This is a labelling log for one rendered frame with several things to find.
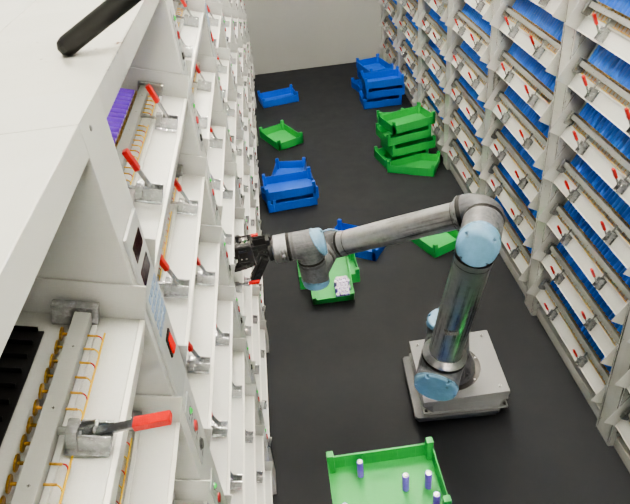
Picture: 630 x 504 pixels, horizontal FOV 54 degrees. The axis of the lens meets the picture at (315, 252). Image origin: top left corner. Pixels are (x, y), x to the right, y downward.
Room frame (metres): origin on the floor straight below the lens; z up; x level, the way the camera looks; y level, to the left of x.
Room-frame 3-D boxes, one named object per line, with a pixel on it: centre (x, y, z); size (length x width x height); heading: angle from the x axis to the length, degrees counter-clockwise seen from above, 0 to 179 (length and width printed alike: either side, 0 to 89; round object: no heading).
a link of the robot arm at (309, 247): (1.60, 0.02, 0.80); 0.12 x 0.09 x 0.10; 91
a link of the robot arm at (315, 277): (1.62, 0.01, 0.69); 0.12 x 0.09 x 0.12; 156
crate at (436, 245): (2.67, -0.63, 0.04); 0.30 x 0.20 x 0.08; 27
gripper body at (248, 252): (1.60, 0.19, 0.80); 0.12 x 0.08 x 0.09; 91
